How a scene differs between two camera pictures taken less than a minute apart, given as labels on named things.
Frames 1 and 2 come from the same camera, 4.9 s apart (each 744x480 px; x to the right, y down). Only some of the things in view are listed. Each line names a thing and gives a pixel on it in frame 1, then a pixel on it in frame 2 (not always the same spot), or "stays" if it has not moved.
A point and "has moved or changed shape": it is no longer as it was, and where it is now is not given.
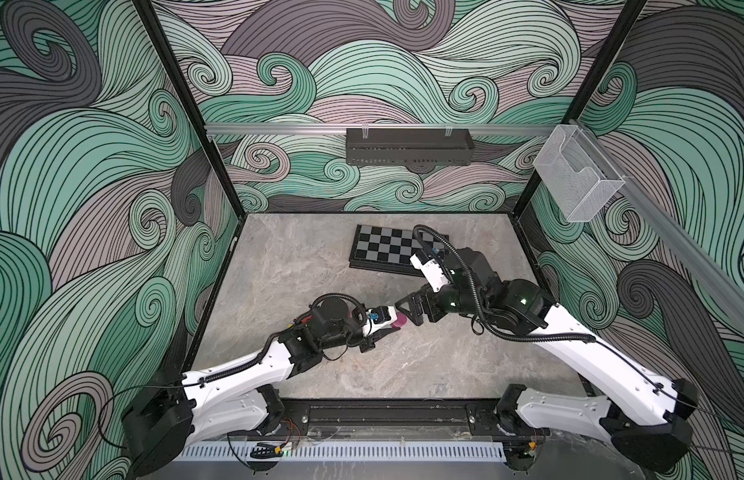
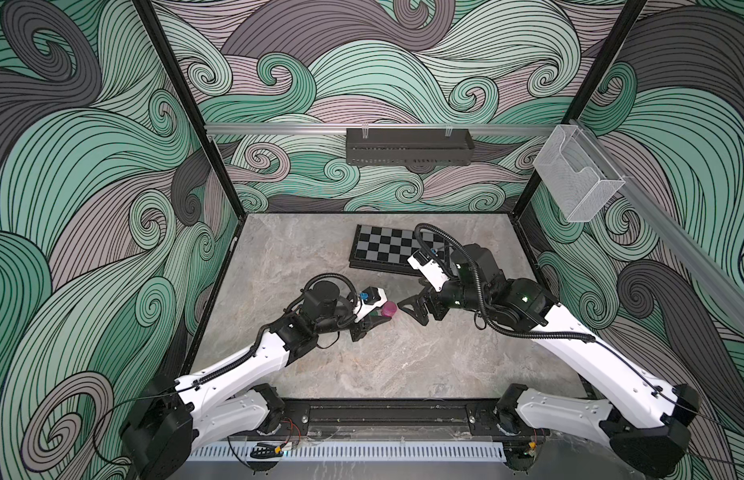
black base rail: (398, 419) stays
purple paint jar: (400, 322) has moved or changed shape
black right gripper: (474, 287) stays
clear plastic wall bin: (578, 176) stays
